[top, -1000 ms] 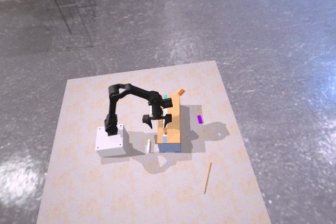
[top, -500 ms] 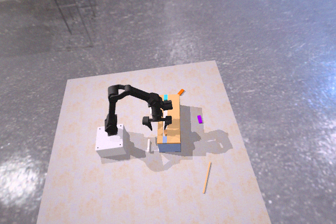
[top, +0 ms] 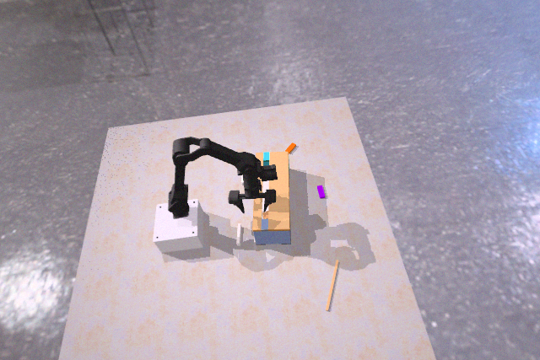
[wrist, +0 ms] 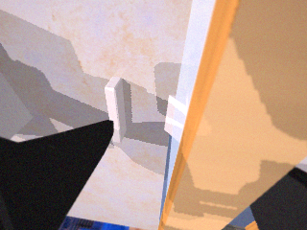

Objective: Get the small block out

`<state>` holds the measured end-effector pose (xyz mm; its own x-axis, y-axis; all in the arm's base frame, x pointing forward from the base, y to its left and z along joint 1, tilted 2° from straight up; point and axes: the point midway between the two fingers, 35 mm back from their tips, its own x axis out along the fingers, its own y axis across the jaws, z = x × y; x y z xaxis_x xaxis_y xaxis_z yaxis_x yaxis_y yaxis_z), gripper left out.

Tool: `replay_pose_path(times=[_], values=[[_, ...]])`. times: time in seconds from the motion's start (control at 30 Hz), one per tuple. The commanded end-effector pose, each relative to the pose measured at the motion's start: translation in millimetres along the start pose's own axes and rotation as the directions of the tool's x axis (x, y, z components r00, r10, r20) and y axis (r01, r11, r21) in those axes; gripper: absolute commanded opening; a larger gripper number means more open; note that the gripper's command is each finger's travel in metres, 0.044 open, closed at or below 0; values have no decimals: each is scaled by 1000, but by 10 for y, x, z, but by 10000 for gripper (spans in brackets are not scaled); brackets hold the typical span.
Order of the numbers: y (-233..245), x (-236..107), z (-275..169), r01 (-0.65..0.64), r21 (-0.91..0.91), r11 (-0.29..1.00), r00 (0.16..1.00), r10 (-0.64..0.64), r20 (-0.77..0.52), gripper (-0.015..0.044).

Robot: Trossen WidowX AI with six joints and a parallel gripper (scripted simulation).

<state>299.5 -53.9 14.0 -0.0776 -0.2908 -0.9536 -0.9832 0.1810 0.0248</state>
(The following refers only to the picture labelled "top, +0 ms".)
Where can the small purple block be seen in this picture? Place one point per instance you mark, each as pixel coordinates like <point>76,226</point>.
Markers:
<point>321,191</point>

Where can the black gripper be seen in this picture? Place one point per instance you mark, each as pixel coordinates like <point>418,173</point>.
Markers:
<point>251,192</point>

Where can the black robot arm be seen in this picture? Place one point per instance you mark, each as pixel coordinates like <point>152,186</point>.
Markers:
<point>246,163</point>

